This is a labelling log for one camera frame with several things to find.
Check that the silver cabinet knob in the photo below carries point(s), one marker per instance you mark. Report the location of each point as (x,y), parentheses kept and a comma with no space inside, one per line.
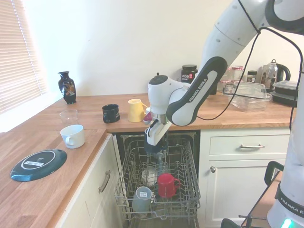
(212,169)

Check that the dark lid spice jar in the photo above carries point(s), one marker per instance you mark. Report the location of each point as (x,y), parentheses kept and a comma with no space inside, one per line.
(251,76)

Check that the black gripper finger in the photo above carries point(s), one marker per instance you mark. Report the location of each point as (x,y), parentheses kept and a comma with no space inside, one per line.
(147,147)
(165,142)

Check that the white patterned mug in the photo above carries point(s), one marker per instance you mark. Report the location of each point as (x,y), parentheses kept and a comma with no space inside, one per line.
(147,111)

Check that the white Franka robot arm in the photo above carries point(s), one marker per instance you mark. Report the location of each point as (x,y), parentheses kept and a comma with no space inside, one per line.
(190,102)

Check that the dark blue plate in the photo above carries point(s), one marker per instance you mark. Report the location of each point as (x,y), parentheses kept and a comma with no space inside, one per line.
(38,165)

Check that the small clear glass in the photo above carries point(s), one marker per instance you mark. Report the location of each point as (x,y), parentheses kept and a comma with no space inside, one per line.
(69,116)

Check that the red mug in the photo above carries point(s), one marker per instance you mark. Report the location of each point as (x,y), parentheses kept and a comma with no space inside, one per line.
(166,185)

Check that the clear plastic storage container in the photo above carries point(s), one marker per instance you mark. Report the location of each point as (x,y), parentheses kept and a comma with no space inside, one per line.
(251,97)

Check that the black protein powder tub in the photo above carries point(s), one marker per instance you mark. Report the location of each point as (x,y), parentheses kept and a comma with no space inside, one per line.
(188,76)

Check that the steel black electric kettle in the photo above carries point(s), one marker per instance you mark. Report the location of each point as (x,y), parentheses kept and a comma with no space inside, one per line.
(273,71)

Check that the white bowl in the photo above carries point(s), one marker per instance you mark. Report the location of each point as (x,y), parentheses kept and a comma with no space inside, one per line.
(149,177)

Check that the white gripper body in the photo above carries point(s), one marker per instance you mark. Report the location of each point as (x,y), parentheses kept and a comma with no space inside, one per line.
(156,134)

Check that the navy mug with print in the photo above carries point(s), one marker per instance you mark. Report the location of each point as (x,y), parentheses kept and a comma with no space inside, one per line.
(111,113)

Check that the plain white mug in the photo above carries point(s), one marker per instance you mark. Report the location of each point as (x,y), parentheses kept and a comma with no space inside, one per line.
(73,136)

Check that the yellow mug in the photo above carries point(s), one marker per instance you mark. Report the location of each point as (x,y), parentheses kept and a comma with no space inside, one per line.
(135,110)

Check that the black food container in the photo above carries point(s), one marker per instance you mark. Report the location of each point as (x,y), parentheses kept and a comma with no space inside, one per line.
(283,97)
(285,85)

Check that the grey mug with label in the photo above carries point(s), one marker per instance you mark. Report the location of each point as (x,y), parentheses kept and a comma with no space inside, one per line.
(142,197)

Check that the wide beige window blind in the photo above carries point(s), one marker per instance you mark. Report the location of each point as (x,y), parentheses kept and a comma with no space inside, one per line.
(19,59)

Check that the dark blue painted vase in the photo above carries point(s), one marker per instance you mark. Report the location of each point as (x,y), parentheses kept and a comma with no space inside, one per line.
(67,88)

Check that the black shaker bottle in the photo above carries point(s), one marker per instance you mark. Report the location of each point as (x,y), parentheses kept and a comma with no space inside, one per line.
(213,89)

